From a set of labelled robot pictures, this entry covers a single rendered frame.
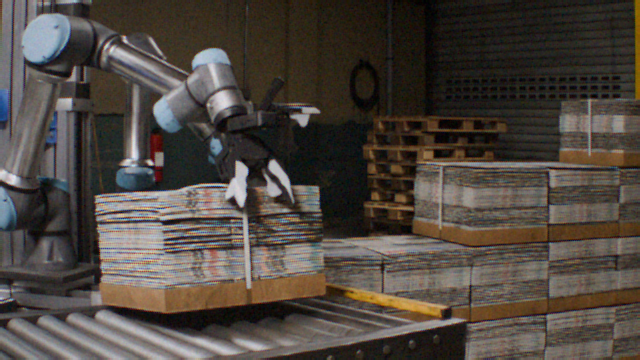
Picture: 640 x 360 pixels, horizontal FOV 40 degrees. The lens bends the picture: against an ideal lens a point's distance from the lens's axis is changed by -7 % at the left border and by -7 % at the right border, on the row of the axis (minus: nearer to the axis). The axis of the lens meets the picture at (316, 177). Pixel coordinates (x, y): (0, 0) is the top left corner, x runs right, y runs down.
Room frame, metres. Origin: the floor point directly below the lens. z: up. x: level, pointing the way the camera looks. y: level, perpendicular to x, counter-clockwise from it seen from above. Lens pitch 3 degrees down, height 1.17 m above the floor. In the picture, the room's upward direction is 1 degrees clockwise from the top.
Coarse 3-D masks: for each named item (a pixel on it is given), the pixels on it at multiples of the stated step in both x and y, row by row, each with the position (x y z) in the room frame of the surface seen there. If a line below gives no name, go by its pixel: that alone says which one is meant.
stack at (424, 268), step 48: (336, 240) 2.86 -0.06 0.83; (384, 240) 2.88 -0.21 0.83; (432, 240) 2.88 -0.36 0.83; (576, 240) 2.85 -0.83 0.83; (384, 288) 2.60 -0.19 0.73; (432, 288) 2.64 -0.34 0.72; (480, 288) 2.70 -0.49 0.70; (528, 288) 2.77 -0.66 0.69; (576, 288) 2.83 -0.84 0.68; (480, 336) 2.70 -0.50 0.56; (528, 336) 2.76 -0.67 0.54; (576, 336) 2.84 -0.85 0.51
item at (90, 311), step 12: (12, 312) 1.75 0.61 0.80; (24, 312) 1.76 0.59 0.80; (36, 312) 1.77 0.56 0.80; (48, 312) 1.77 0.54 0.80; (60, 312) 1.78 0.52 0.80; (72, 312) 1.79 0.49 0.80; (84, 312) 1.81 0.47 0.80; (96, 312) 1.82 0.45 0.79; (120, 312) 1.86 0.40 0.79; (0, 324) 1.69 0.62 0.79
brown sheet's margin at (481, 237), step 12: (420, 228) 2.98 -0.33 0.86; (432, 228) 2.90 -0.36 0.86; (444, 228) 2.83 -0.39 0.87; (456, 228) 2.76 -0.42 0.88; (528, 228) 2.76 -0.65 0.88; (540, 228) 2.78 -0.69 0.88; (456, 240) 2.76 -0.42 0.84; (468, 240) 2.70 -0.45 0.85; (480, 240) 2.69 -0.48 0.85; (492, 240) 2.71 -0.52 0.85; (504, 240) 2.73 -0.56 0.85; (516, 240) 2.74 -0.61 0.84; (528, 240) 2.76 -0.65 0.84; (540, 240) 2.78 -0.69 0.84
